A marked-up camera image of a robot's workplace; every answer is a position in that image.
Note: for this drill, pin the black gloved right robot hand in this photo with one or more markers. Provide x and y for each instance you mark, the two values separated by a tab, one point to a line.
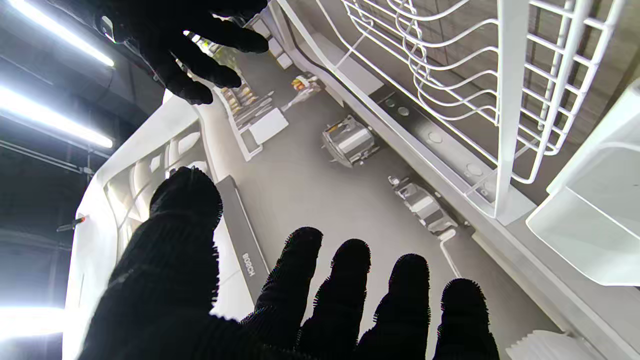
165	30

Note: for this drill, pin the white plastic utensil caddy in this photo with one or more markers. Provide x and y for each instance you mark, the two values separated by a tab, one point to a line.
600	225

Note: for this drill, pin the printed kitchen backdrop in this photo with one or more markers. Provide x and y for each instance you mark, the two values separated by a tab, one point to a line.
310	190

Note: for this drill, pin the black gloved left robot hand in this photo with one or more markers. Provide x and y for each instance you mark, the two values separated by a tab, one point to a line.
165	280

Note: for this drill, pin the ceiling tube light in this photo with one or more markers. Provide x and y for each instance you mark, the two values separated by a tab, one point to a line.
55	120
65	32
30	322

